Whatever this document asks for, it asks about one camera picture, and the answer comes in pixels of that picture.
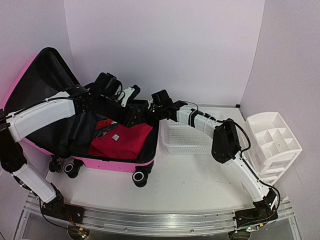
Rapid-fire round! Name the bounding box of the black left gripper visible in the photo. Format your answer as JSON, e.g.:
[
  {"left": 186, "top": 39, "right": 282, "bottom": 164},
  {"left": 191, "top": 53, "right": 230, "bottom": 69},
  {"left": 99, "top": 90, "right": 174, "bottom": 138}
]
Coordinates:
[{"left": 94, "top": 95, "right": 143, "bottom": 128}]

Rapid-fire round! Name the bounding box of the white plastic mesh basket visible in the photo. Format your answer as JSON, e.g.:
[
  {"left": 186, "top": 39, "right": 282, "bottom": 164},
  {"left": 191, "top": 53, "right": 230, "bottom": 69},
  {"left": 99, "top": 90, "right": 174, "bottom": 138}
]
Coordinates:
[{"left": 160, "top": 119, "right": 212, "bottom": 155}]

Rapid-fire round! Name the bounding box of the red garment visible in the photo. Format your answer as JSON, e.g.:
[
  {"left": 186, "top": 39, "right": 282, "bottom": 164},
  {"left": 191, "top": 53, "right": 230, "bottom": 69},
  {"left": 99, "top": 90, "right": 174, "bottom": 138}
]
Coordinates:
[{"left": 88, "top": 123, "right": 153, "bottom": 160}]

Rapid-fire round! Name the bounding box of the pink cartoon suitcase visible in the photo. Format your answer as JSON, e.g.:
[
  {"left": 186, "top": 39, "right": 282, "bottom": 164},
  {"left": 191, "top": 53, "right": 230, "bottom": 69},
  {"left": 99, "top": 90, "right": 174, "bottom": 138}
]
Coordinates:
[{"left": 1, "top": 47, "right": 159, "bottom": 188}]

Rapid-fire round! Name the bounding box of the red teddy bear shirt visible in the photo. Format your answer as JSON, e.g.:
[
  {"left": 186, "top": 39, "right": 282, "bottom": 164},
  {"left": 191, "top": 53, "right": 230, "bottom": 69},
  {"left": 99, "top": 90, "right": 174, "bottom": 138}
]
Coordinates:
[{"left": 93, "top": 119, "right": 119, "bottom": 138}]

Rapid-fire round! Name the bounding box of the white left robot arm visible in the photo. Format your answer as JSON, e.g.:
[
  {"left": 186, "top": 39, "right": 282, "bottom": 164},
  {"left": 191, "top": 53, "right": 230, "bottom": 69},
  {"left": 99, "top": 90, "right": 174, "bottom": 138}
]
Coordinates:
[{"left": 0, "top": 77, "right": 143, "bottom": 219}]

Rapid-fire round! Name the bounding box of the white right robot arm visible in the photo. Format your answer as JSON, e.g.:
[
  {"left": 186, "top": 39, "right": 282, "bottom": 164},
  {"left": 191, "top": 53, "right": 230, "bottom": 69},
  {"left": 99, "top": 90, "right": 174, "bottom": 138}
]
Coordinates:
[{"left": 147, "top": 90, "right": 281, "bottom": 227}]

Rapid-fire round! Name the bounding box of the white drawer desk organizer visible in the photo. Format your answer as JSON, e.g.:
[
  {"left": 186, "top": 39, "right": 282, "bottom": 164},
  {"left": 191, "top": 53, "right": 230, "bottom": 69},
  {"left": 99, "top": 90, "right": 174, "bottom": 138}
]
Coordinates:
[{"left": 245, "top": 112, "right": 303, "bottom": 185}]

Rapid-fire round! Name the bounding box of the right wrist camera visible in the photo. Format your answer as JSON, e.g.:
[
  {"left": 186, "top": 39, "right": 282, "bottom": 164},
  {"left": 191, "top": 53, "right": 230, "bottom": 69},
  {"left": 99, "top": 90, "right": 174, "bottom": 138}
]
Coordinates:
[{"left": 147, "top": 100, "right": 157, "bottom": 111}]

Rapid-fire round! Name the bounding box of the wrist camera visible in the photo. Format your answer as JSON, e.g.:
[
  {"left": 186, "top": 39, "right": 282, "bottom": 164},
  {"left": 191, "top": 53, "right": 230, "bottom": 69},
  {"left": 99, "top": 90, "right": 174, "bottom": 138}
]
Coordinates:
[
  {"left": 147, "top": 100, "right": 157, "bottom": 111},
  {"left": 119, "top": 84, "right": 141, "bottom": 107}
]

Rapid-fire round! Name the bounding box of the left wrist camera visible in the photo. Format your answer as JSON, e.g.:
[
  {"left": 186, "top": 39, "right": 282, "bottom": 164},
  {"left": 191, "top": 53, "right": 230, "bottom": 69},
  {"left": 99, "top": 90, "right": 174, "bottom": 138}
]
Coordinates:
[{"left": 119, "top": 84, "right": 141, "bottom": 107}]

